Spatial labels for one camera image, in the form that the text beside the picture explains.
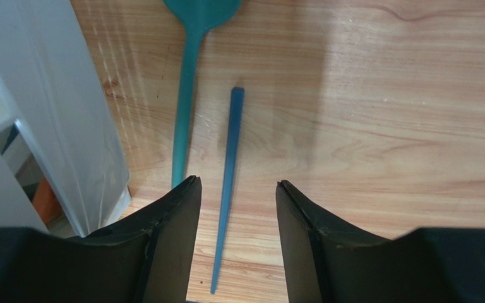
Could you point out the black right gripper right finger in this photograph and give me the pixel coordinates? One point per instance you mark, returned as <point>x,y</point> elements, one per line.
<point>327,259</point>

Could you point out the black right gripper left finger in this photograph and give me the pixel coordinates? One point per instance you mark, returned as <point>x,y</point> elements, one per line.
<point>144,257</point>

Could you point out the blue chopstick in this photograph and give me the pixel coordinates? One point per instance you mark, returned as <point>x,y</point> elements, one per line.
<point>233,132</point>

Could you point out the orange chopstick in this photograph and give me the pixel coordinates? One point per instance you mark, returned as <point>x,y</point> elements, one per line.
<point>46,203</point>

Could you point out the white perforated utensil caddy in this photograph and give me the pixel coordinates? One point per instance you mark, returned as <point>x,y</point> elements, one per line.
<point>49,82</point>

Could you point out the teal plastic spoon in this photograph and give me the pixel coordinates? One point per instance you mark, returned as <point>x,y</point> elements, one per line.
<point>198,17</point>

